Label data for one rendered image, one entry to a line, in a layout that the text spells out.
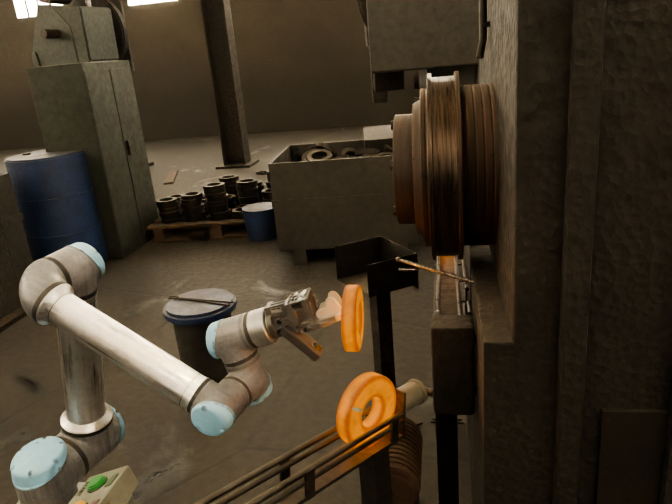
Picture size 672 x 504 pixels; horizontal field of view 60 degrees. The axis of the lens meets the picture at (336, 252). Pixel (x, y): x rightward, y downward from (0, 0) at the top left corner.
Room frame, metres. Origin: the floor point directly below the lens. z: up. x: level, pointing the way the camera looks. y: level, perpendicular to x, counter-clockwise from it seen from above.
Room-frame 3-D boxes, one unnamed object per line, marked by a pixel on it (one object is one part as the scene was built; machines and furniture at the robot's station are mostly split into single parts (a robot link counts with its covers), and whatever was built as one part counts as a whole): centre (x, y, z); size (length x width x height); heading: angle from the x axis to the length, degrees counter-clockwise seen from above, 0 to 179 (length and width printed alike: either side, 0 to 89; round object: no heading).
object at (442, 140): (1.48, -0.29, 1.11); 0.47 x 0.06 x 0.47; 169
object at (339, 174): (4.31, -0.15, 0.39); 1.03 x 0.83 x 0.79; 83
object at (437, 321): (1.25, -0.26, 0.68); 0.11 x 0.08 x 0.24; 79
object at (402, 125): (1.50, -0.20, 1.11); 0.28 x 0.06 x 0.28; 169
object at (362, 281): (2.05, -0.14, 0.36); 0.26 x 0.20 x 0.72; 24
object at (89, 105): (4.86, 1.83, 0.75); 0.70 x 0.48 x 1.50; 169
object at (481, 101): (1.47, -0.37, 1.11); 0.47 x 0.10 x 0.47; 169
